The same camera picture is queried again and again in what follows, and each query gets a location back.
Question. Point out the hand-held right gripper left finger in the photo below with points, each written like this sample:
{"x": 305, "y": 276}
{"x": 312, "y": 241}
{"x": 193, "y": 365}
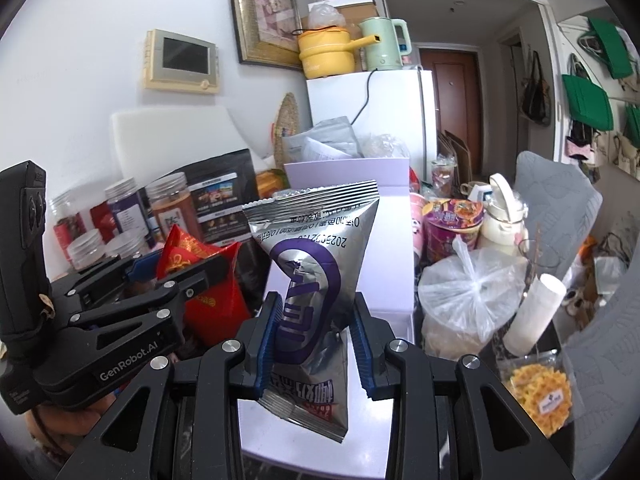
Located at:
{"x": 267, "y": 340}

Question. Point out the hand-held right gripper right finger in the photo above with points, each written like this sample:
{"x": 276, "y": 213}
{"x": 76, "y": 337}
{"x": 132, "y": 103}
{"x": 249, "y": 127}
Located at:
{"x": 362, "y": 350}

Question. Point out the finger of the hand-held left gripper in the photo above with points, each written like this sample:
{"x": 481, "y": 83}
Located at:
{"x": 142, "y": 264}
{"x": 195, "y": 280}

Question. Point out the red snack packet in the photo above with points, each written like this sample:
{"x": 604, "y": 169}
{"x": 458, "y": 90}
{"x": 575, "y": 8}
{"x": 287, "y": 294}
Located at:
{"x": 220, "y": 305}

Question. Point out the lilac cardboard box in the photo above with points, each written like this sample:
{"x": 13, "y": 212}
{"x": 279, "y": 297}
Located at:
{"x": 390, "y": 260}

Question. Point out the silver snack packet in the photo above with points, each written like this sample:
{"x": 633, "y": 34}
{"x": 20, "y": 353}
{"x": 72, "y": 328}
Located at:
{"x": 320, "y": 240}

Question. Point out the person's left hand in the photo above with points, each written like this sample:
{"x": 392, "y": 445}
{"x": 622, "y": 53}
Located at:
{"x": 70, "y": 420}

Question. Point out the short clear jar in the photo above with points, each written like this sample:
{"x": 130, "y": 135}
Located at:
{"x": 85, "y": 250}
{"x": 125, "y": 246}

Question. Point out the clear jar red label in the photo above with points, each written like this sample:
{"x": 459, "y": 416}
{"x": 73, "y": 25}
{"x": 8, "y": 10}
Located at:
{"x": 67, "y": 220}

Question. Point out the black printed box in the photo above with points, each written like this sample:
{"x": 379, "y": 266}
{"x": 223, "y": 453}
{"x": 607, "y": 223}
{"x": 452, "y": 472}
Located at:
{"x": 220, "y": 200}

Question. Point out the white plastic bag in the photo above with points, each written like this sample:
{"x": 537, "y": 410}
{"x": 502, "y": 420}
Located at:
{"x": 465, "y": 295}

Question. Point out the orange box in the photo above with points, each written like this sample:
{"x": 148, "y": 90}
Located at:
{"x": 270, "y": 185}

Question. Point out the pink paper cup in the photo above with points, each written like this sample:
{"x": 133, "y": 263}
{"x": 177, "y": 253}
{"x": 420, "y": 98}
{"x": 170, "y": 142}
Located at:
{"x": 417, "y": 225}

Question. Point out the purple instant noodle cup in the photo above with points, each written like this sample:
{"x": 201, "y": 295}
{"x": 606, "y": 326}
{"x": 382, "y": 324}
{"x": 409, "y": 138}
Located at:
{"x": 450, "y": 220}

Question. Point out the woven straw fan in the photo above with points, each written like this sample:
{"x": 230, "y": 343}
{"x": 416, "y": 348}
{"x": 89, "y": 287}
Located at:
{"x": 286, "y": 130}

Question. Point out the white paper roll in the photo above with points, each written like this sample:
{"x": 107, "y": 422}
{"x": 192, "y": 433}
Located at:
{"x": 535, "y": 315}

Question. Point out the waffle cookie packet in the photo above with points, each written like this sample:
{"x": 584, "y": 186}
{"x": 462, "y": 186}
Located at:
{"x": 537, "y": 395}

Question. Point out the grey mailer bag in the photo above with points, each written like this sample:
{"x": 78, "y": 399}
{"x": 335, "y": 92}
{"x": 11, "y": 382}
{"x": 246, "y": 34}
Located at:
{"x": 325, "y": 140}

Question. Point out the white thermos bottle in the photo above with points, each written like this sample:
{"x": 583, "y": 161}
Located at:
{"x": 502, "y": 220}

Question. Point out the clear cup red contents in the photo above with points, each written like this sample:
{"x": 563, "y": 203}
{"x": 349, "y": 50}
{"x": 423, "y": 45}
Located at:
{"x": 442, "y": 175}

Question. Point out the white mug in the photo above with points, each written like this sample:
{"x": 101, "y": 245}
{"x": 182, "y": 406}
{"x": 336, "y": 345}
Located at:
{"x": 472, "y": 190}

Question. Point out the crumpled clear plastic bag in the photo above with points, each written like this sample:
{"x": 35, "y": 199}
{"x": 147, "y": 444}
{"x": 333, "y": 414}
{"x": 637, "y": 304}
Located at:
{"x": 385, "y": 146}

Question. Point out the flattened cardboard boxes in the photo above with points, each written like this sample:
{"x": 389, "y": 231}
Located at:
{"x": 457, "y": 155}

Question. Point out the grey padded chair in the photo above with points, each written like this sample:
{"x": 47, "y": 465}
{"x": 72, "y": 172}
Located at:
{"x": 600, "y": 370}
{"x": 555, "y": 195}

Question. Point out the white fridge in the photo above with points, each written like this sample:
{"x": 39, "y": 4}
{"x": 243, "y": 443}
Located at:
{"x": 395, "y": 110}

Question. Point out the yellow pot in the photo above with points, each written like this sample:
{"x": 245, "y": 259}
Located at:
{"x": 325, "y": 55}

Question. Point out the brown door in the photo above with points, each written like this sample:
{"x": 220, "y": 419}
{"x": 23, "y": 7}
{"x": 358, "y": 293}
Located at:
{"x": 455, "y": 105}

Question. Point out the gold framed picture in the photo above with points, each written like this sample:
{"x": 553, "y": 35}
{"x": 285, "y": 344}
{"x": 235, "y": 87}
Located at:
{"x": 262, "y": 10}

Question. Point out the green electric kettle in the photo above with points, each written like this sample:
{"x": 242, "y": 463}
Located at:
{"x": 382, "y": 45}

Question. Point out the black handbag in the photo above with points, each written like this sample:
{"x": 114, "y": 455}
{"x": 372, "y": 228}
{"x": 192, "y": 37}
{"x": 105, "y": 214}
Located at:
{"x": 536, "y": 95}

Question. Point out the brown cardboard box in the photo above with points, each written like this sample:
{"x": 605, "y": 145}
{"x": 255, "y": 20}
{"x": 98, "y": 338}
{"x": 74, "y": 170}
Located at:
{"x": 357, "y": 10}

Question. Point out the beige tote bag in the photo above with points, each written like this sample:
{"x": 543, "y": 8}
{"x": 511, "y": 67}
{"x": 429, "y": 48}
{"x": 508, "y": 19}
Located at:
{"x": 620, "y": 152}

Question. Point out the wall intercom panel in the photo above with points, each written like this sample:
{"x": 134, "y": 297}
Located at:
{"x": 182, "y": 60}

